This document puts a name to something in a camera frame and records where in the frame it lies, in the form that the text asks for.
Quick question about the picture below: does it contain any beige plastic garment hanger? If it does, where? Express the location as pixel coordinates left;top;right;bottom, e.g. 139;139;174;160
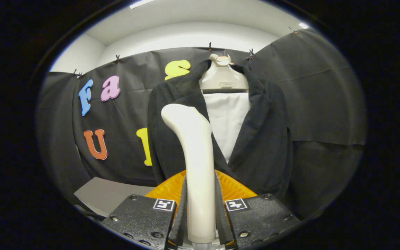
199;53;249;93

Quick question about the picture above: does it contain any white garment steamer head with hose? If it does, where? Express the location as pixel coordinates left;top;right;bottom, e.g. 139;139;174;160
161;103;218;250

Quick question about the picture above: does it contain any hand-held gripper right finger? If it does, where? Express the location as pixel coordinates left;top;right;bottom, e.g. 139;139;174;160
215;169;300;250

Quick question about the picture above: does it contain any black jacket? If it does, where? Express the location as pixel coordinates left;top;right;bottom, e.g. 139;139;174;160
147;59;293;200

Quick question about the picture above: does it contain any white dress form torso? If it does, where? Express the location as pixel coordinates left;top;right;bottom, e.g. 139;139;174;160
203;92;251;164

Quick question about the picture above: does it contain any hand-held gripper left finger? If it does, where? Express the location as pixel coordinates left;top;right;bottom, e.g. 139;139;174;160
101;169;188;250

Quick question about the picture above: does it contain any grey cabinet with drawers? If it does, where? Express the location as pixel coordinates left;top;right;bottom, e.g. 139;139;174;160
73;176;156;217

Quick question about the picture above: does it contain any black backdrop cloth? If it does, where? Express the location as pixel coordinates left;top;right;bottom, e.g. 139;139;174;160
36;28;366;221

